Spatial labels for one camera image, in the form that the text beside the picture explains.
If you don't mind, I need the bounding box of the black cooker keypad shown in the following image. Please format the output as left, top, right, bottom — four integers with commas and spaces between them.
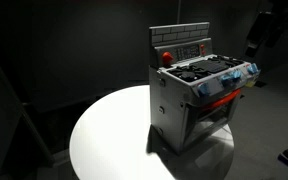
173, 44, 201, 62

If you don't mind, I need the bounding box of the black cooker griddle plate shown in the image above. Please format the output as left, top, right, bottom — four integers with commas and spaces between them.
192, 59, 230, 74

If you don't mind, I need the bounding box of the small yellow object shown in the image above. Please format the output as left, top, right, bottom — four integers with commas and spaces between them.
245, 78, 261, 89

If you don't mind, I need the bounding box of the red round cooker knob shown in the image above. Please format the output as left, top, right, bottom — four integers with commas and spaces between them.
161, 51, 175, 66

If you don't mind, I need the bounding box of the orange oven door handle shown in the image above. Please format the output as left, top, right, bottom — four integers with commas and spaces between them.
200, 88, 242, 111

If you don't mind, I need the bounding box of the grey oven door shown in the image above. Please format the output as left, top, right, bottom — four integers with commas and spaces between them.
183, 96, 242, 151

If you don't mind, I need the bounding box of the grey toy cooker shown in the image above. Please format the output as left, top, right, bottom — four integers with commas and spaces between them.
148, 21, 262, 156

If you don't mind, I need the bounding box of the black round burner grate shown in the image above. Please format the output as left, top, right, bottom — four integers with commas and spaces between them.
210, 54, 245, 67
169, 65, 207, 83

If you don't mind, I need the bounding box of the blue cooker knob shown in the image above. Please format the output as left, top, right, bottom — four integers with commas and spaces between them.
247, 63, 260, 76
197, 82, 212, 98
231, 69, 243, 82
219, 74, 233, 88

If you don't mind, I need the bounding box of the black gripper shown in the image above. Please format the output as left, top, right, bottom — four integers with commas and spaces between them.
244, 11, 274, 58

